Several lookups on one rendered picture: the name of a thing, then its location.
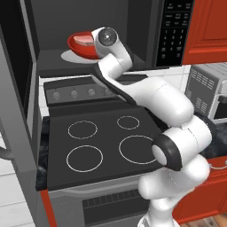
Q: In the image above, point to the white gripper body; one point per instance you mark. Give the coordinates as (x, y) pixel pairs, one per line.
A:
(95, 44)

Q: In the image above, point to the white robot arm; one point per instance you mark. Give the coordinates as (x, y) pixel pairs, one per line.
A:
(165, 100)

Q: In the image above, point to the steak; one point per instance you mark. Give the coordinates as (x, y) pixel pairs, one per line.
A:
(82, 39)

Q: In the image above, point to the red bowl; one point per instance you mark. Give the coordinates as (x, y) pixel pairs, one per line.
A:
(81, 50)

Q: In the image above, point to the white microwave turntable plate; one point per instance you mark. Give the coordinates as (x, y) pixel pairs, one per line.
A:
(69, 56)

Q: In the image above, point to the black microwave oven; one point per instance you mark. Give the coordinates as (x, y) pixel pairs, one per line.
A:
(139, 29)

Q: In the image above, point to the grey microwave door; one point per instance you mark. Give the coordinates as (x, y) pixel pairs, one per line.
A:
(17, 88)

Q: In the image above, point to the grey oven door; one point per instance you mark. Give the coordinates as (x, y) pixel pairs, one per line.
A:
(100, 207)

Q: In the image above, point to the red base cupboard door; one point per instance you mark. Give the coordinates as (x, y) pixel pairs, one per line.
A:
(204, 204)

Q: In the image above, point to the grey stove knob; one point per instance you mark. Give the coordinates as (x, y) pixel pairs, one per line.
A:
(91, 92)
(106, 92)
(73, 94)
(56, 95)

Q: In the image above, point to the black stove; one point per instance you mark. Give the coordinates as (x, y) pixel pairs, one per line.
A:
(97, 147)

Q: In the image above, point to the silver toaster oven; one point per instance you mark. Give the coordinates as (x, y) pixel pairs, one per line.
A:
(207, 88)

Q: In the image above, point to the red drawer front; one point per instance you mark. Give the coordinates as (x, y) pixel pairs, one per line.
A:
(220, 174)

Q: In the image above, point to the red wall cupboard door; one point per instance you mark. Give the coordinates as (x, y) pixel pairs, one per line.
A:
(207, 29)

